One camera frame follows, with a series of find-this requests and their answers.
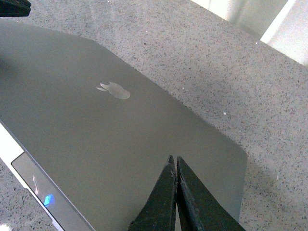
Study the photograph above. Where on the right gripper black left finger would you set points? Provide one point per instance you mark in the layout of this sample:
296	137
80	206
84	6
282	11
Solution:
159	212

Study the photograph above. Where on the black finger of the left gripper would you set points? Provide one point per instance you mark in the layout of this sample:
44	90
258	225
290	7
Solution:
15	8

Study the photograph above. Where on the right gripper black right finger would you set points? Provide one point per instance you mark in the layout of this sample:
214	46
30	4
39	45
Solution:
198	209

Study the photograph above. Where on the grey laptop computer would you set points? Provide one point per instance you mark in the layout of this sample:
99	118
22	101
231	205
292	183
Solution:
88	135

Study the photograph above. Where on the white pleated curtain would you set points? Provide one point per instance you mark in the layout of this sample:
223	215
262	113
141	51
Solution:
281	24

